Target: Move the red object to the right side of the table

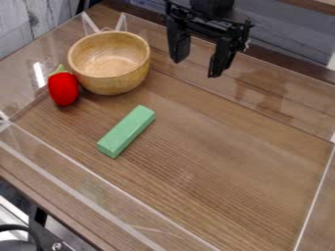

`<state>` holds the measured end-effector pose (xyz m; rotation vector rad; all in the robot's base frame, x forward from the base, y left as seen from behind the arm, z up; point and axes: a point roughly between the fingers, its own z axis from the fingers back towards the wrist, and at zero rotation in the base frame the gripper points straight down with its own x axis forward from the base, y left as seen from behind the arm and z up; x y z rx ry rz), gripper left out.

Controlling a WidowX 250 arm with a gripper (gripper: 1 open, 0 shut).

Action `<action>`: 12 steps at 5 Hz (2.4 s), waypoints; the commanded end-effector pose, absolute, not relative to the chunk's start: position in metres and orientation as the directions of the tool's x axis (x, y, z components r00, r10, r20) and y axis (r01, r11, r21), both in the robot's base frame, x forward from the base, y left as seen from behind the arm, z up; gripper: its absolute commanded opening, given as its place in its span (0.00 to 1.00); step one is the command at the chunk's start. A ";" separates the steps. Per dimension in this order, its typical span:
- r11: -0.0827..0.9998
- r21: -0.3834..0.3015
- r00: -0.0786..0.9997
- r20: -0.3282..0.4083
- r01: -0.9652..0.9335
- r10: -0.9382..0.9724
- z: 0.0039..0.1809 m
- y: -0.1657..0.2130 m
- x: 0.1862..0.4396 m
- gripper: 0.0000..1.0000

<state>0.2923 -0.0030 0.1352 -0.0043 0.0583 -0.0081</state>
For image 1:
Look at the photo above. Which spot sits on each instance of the wooden bowl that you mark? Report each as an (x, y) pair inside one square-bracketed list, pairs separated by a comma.
[(110, 61)]

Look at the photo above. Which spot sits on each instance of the clear acrylic tray walls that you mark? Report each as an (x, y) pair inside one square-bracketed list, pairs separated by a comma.
[(231, 172)]

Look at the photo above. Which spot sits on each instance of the green rectangular block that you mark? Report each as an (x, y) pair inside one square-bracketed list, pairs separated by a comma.
[(117, 140)]

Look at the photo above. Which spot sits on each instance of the clear acrylic corner bracket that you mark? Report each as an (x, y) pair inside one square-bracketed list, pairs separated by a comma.
[(98, 27)]

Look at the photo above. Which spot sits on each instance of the red plush strawberry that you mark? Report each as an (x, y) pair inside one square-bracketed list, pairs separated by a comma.
[(63, 87)]

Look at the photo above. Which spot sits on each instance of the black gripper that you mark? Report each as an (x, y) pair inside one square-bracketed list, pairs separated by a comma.
[(210, 18)]

